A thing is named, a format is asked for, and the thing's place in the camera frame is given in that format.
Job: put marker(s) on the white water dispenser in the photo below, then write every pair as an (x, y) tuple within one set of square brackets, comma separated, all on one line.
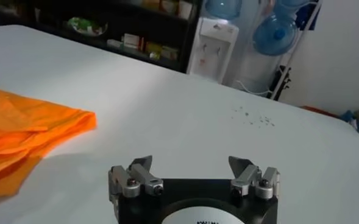
[(212, 48)]

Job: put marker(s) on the white paper cup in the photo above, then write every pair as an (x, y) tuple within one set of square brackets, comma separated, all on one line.
[(185, 8)]

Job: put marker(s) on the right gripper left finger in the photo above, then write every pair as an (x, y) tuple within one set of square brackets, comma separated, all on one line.
[(144, 179)]

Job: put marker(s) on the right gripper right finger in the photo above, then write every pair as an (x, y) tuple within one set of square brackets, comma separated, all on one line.
[(244, 178)]

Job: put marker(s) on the red white medicine box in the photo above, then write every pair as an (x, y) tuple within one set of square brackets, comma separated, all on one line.
[(132, 42)]

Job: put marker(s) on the black shelf unit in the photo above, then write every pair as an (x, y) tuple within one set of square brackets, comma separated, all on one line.
[(121, 18)]

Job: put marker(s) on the bowl of green fruit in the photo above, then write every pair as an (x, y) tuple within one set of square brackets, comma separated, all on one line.
[(86, 26)]

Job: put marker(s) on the white metal jug rack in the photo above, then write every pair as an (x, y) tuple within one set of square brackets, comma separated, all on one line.
[(295, 51)]

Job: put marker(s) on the blue white bag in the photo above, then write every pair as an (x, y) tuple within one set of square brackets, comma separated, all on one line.
[(351, 119)]

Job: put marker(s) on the orange t-shirt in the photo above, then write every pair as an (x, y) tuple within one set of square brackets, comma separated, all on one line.
[(23, 137)]

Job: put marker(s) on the blue labelled water jug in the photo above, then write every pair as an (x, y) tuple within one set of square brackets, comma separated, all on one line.
[(223, 7)]

